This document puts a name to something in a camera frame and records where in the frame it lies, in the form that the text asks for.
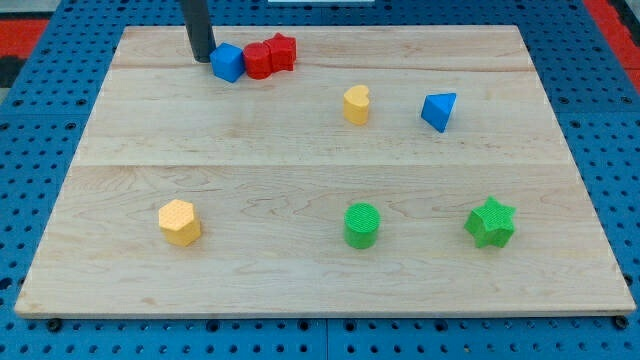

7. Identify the yellow hexagon block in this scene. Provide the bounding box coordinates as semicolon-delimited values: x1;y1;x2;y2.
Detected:
158;199;201;247

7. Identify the red star block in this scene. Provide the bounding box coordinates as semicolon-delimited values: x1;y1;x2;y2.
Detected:
264;33;297;73

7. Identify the blue triangle block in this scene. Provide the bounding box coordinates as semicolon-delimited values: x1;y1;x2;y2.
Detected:
420;93;457;133

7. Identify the red cylinder block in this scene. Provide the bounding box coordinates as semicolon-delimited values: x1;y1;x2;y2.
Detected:
243;42;272;80

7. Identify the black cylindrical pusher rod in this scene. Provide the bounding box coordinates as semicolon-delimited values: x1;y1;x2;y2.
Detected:
180;0;216;63

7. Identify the blue cube block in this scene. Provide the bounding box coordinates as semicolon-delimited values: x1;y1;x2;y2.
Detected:
209;43;245;83

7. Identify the yellow heart block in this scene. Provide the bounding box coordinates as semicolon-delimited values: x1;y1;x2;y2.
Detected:
343;85;370;125

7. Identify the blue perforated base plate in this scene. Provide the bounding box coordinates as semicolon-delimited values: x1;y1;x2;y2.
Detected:
1;0;639;359

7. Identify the light wooden board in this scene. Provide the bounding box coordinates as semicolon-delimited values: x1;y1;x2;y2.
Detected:
15;25;636;319

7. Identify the green cylinder block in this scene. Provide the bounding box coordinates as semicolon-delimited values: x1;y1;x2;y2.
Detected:
344;203;381;249

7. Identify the green star block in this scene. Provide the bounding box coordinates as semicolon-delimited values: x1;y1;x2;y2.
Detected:
464;196;516;248

